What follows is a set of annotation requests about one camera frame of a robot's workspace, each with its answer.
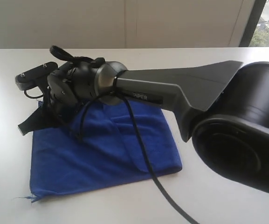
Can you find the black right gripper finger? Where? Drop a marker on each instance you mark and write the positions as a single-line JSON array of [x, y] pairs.
[[35, 121]]

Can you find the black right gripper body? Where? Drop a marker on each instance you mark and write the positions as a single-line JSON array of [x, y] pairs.
[[68, 86]]

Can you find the blue towel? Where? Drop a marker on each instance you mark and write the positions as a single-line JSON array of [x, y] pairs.
[[109, 154]]

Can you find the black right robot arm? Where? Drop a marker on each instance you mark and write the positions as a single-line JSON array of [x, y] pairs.
[[222, 107]]

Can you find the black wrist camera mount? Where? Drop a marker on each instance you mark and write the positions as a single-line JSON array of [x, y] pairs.
[[35, 77]]

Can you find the black window frame post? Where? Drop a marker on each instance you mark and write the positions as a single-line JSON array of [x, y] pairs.
[[252, 23]]

